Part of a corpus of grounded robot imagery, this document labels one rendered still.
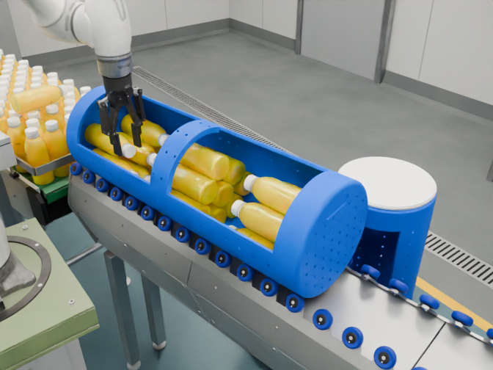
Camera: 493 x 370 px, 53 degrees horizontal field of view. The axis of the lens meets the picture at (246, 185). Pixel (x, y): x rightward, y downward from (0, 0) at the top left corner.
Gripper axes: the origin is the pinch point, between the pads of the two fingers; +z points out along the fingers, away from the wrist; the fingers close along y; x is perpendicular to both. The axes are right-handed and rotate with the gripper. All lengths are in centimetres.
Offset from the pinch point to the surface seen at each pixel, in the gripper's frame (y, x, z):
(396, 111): 316, 60, 115
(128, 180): -8.6, -11.4, 4.6
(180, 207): -8.6, -32.2, 3.6
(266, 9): 402, 283, 77
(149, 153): 5.5, -2.4, 5.5
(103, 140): -2.6, 8.5, 1.7
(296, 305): -5, -66, 16
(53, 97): 4.5, 48.8, 1.4
